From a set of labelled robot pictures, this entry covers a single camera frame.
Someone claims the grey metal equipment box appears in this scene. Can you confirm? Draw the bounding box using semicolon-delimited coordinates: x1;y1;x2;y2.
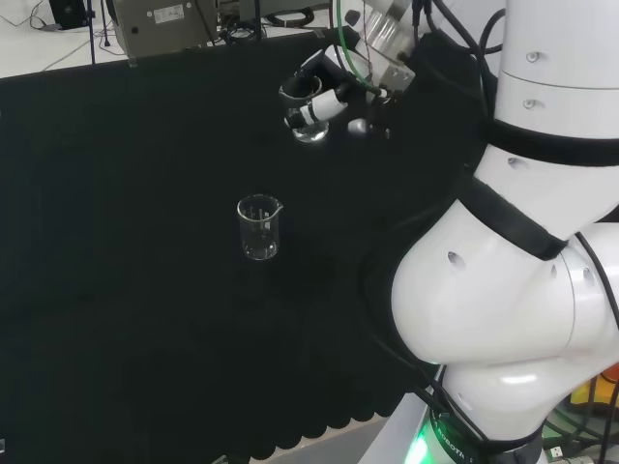
109;0;220;50

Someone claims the clear glass beaker with spout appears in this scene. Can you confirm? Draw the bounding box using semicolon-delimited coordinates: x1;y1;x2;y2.
236;193;284;262

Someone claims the yellow stop button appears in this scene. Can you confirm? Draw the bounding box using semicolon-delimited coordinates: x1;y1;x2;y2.
569;364;619;413

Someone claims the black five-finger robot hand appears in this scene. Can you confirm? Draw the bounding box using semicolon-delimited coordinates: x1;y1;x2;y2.
280;45;403;141

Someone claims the thin black stand pole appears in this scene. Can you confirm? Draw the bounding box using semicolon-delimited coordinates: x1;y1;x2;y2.
87;0;97;66

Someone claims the black box on floor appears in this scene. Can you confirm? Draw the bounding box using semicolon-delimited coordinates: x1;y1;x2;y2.
47;0;91;29

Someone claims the green cable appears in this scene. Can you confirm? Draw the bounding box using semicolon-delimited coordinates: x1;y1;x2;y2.
337;0;389;97

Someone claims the small clear glass beaker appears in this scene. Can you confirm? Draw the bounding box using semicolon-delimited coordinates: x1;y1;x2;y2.
279;76;331;144

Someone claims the black bench cloth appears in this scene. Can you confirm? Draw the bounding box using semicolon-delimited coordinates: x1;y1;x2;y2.
0;26;489;461

